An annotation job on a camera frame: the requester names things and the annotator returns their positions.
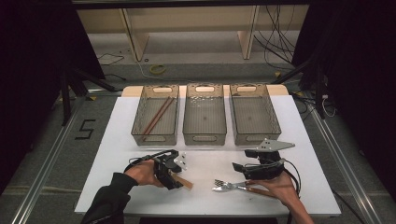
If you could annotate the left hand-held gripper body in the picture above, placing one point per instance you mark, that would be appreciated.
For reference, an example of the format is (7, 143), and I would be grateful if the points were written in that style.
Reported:
(165, 165)

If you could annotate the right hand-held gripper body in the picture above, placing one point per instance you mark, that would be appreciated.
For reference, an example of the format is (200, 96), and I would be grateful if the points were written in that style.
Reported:
(267, 169)

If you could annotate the grey transparent plastic bin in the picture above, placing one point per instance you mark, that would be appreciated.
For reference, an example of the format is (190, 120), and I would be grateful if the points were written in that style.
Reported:
(155, 138)
(204, 124)
(255, 124)

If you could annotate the brown wooden chopstick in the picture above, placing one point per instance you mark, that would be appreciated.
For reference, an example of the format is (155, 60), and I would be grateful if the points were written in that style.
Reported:
(155, 116)
(160, 117)

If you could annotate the person's left hand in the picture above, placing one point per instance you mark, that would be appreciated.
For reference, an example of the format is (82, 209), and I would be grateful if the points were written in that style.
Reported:
(144, 174)

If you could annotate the person's right hand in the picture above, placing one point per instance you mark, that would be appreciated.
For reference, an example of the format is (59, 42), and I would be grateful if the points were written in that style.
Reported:
(283, 188)

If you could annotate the black metal stand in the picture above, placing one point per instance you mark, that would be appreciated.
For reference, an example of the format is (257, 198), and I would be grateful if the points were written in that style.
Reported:
(67, 93)
(319, 93)

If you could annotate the yellow tape roll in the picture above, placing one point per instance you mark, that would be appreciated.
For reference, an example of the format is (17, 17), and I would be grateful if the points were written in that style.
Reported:
(157, 69)

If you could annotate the black curtain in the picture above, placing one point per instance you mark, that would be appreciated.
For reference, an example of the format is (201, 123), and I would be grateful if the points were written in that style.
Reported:
(364, 77)
(31, 77)

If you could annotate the light wooden desk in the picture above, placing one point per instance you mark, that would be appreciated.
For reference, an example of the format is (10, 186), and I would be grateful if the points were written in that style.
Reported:
(186, 18)

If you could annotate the aluminium floor rail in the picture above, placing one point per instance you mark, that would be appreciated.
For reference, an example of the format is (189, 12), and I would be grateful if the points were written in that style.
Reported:
(345, 168)
(46, 161)

